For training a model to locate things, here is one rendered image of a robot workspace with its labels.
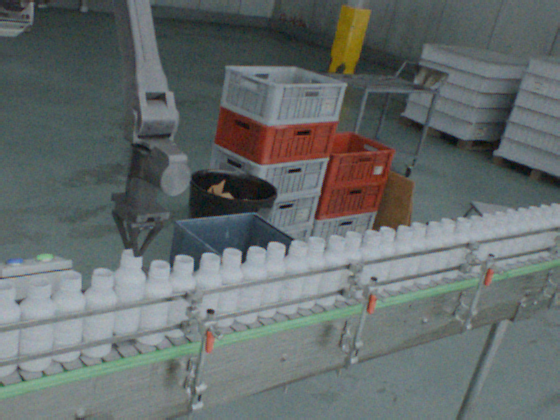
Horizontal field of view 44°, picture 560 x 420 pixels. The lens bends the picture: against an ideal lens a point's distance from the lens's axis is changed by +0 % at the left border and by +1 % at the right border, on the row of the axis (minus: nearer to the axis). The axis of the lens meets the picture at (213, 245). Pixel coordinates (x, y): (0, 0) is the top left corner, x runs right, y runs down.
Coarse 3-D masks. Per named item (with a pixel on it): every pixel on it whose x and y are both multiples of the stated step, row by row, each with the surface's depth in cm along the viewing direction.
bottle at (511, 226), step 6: (510, 210) 200; (510, 216) 197; (516, 216) 197; (510, 222) 198; (516, 222) 198; (510, 228) 198; (516, 228) 198; (510, 234) 198; (504, 240) 199; (510, 240) 199; (504, 246) 200; (510, 246) 200; (504, 252) 200; (498, 264) 202; (504, 264) 203
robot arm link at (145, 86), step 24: (120, 0) 113; (144, 0) 113; (120, 24) 114; (144, 24) 113; (120, 48) 115; (144, 48) 112; (144, 72) 112; (144, 96) 111; (168, 96) 114; (144, 120) 111; (168, 120) 114
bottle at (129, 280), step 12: (120, 264) 126; (132, 264) 124; (120, 276) 125; (132, 276) 125; (144, 276) 127; (120, 288) 125; (132, 288) 125; (120, 300) 126; (132, 300) 126; (120, 312) 127; (132, 312) 127; (120, 324) 128; (132, 324) 129
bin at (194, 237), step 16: (176, 224) 205; (192, 224) 210; (208, 224) 214; (224, 224) 218; (240, 224) 222; (256, 224) 223; (272, 224) 217; (176, 240) 207; (192, 240) 200; (208, 240) 217; (224, 240) 221; (240, 240) 225; (256, 240) 224; (272, 240) 218; (288, 240) 212; (192, 256) 201
